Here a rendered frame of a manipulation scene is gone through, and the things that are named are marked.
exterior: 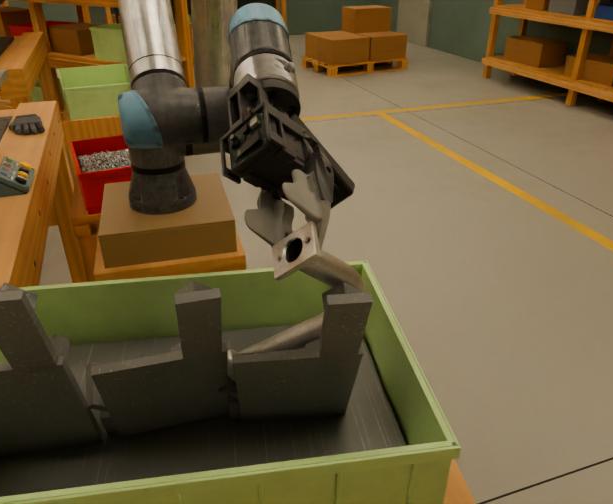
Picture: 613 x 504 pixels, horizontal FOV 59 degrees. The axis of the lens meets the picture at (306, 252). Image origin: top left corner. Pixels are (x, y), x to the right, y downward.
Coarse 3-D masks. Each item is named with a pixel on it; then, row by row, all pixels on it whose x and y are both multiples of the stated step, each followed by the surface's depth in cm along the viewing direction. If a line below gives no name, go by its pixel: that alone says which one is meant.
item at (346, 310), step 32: (352, 288) 56; (352, 320) 56; (288, 352) 62; (320, 352) 61; (352, 352) 62; (256, 384) 67; (288, 384) 68; (320, 384) 69; (352, 384) 70; (256, 416) 76; (288, 416) 77
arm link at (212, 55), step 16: (192, 0) 98; (208, 0) 96; (224, 0) 96; (192, 16) 100; (208, 16) 98; (224, 16) 99; (192, 32) 104; (208, 32) 100; (224, 32) 101; (208, 48) 103; (224, 48) 103; (208, 64) 105; (224, 64) 106; (208, 80) 108; (224, 80) 108; (208, 144) 116
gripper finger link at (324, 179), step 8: (320, 152) 57; (312, 160) 56; (320, 160) 56; (328, 160) 57; (312, 168) 56; (320, 168) 56; (328, 168) 56; (320, 176) 55; (328, 176) 55; (320, 184) 55; (328, 184) 55; (320, 192) 54; (328, 192) 55; (328, 200) 54
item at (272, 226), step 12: (264, 192) 58; (264, 204) 57; (276, 204) 58; (288, 204) 58; (252, 216) 55; (264, 216) 56; (276, 216) 57; (288, 216) 57; (252, 228) 54; (264, 228) 55; (276, 228) 57; (288, 228) 57; (264, 240) 55; (276, 240) 56
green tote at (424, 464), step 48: (48, 288) 87; (96, 288) 89; (144, 288) 90; (240, 288) 93; (288, 288) 94; (48, 336) 92; (96, 336) 93; (144, 336) 95; (384, 336) 83; (384, 384) 85; (432, 432) 65; (144, 480) 56; (192, 480) 56; (240, 480) 57; (288, 480) 58; (336, 480) 59; (384, 480) 61; (432, 480) 62
